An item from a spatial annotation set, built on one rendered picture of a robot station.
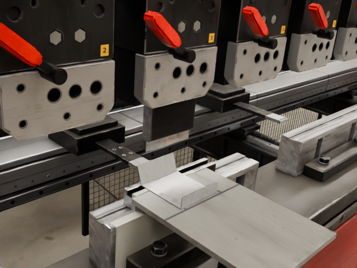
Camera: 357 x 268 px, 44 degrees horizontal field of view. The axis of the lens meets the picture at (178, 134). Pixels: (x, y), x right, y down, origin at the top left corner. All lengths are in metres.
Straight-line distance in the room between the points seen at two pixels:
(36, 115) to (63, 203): 2.09
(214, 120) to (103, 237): 0.61
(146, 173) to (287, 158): 0.47
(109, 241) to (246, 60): 0.37
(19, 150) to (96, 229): 0.27
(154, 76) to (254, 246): 0.27
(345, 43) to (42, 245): 1.71
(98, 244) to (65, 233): 1.62
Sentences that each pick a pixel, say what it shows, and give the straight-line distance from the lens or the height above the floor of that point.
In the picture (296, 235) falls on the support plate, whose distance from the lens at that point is 0.69.
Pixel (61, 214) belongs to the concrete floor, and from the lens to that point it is 2.52.
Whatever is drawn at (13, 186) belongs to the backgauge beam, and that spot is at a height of 0.93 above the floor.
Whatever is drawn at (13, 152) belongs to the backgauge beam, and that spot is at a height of 0.98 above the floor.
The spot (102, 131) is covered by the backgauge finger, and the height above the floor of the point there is 1.02.
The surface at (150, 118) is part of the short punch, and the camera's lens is 0.69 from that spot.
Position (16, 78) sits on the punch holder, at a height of 1.23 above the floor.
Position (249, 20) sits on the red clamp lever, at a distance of 0.72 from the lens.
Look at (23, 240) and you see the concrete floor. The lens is 2.35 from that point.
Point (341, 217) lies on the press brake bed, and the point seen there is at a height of 0.80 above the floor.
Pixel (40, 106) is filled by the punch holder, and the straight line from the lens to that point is 0.53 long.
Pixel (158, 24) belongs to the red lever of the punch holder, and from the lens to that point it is 0.56.
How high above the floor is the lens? 1.37
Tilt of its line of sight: 23 degrees down
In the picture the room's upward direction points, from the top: 5 degrees clockwise
